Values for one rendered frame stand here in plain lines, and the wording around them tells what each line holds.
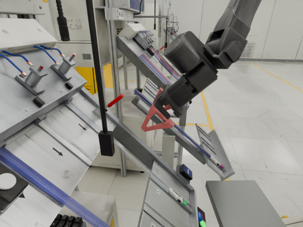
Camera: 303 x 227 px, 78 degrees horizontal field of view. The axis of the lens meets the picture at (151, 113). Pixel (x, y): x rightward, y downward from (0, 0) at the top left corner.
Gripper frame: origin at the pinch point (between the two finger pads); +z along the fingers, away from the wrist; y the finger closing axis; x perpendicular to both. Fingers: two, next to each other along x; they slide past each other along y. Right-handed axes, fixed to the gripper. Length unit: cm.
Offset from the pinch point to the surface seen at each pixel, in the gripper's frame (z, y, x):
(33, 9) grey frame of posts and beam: 5.1, -7.8, -42.3
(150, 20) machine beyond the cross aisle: 23, -438, -84
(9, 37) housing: 6.5, 6.7, -34.5
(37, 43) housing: 6.5, 0.7, -32.5
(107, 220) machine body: 44.1, -1.6, 21.2
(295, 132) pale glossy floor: -43, -198, 184
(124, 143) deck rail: 17.4, -8.8, 2.9
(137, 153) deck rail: 17.0, -9.0, 9.0
